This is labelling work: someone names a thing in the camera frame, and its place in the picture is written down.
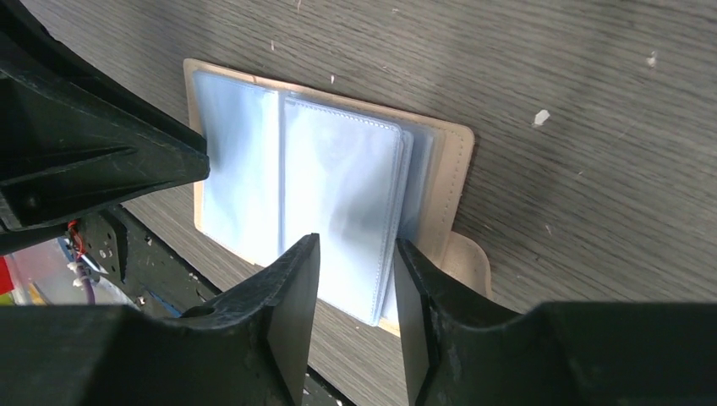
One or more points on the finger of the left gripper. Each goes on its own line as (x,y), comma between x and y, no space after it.
(74,141)

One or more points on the beige card holder wallet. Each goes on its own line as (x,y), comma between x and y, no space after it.
(287,160)

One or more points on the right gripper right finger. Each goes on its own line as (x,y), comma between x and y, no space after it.
(460,348)

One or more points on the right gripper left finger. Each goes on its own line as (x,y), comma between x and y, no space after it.
(60,354)

